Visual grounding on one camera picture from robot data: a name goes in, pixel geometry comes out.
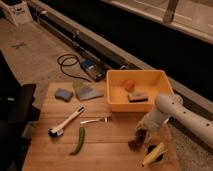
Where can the blue black electronic box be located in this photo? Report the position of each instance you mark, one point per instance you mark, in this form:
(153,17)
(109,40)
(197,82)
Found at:
(92,69)

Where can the small black bowl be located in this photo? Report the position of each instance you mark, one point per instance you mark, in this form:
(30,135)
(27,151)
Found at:
(151,149)

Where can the green cucumber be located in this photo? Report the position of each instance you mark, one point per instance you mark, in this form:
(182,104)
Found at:
(80,142)

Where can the black chair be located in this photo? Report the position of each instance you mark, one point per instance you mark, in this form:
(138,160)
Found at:
(16,111)

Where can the white cardboard box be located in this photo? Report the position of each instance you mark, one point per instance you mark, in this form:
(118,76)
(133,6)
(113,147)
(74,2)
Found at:
(17,14)

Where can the silver metal fork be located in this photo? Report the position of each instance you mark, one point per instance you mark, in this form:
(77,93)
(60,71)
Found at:
(103,119)

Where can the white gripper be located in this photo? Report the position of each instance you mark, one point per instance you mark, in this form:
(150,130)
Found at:
(145,125)

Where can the blue sponge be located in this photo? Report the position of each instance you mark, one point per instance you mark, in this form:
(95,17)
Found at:
(63,94)

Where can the grey green folded cloth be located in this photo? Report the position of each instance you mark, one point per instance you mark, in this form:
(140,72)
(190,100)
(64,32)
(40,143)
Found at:
(85,92)

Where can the yellow corn cob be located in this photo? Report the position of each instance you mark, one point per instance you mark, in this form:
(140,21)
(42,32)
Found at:
(143,163)

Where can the dark purple grape bunch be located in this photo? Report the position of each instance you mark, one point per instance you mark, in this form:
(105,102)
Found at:
(139,139)

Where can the orange fruit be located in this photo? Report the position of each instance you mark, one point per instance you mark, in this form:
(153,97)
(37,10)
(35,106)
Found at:
(129,85)

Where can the white black dish brush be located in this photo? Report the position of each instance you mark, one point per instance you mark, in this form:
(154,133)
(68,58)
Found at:
(59,129)

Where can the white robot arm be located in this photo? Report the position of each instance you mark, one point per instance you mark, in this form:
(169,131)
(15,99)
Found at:
(171,105)

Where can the yellow plastic bin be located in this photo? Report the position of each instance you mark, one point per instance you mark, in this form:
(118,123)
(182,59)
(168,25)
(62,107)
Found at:
(152,82)

